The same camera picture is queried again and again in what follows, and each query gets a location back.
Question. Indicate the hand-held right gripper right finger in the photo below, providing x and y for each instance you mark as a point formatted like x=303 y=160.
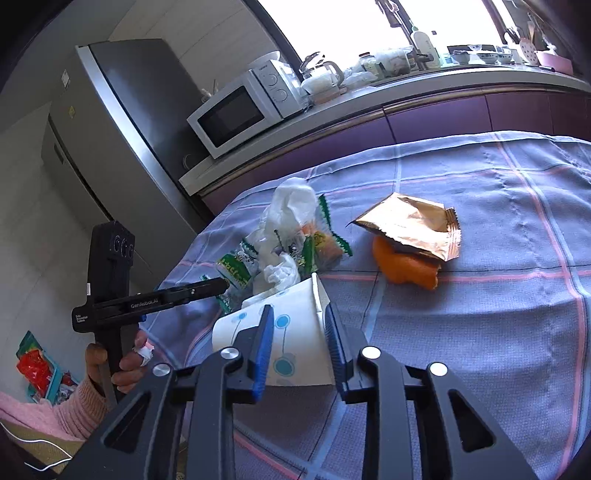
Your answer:
x=336 y=355

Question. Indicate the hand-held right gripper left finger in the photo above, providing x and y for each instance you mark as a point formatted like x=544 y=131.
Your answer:
x=262 y=355

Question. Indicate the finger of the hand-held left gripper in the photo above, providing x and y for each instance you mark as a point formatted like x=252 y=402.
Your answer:
x=198 y=290

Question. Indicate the white paper cup blue dots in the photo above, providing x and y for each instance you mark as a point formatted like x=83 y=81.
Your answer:
x=300 y=332

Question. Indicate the orange peel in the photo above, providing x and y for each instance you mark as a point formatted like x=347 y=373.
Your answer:
x=401 y=270

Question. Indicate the gold foil snack packet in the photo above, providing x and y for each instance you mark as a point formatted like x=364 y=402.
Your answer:
x=406 y=226

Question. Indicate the person's left forearm pink sleeve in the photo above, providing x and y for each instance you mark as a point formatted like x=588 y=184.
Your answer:
x=51 y=413

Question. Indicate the person's left hand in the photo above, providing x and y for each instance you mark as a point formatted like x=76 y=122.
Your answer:
x=131 y=369

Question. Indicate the crumpled white tissue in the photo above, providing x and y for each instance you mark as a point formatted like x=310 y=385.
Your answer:
x=279 y=274

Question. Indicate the green orange snack wrapper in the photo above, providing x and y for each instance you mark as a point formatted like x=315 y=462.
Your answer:
x=330 y=244

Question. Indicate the red snack packet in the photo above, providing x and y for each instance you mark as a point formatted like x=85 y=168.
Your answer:
x=33 y=369

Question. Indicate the white plastic bag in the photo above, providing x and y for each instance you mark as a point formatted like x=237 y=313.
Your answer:
x=288 y=203

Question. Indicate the grey refrigerator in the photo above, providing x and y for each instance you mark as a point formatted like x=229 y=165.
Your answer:
x=115 y=138

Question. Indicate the plaid purple tablecloth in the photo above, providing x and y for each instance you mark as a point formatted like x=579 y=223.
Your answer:
x=461 y=286

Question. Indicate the white microwave oven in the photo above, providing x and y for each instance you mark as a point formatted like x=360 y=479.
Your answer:
x=231 y=113

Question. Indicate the wooden kettle base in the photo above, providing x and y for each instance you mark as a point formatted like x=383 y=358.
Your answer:
x=328 y=96

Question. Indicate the glass kettle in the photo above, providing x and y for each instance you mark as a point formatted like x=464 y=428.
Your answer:
x=319 y=83

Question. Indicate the purple kitchen cabinet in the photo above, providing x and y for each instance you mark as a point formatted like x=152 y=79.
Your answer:
x=438 y=120

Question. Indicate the crumpled white bag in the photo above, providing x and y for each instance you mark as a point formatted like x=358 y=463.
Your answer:
x=362 y=78

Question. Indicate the white kitchen countertop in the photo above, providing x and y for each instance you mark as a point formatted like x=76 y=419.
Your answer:
x=415 y=87

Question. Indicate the glass jar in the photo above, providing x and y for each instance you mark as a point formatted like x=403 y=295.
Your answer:
x=366 y=62

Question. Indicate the clear bag of food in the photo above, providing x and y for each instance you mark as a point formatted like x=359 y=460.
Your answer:
x=392 y=62

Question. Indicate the stack of bowls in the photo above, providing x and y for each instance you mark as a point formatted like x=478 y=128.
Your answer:
x=480 y=53

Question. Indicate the white slotted spatula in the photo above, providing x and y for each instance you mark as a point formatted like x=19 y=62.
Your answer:
x=527 y=50

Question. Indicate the pink container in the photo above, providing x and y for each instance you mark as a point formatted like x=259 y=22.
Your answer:
x=554 y=62

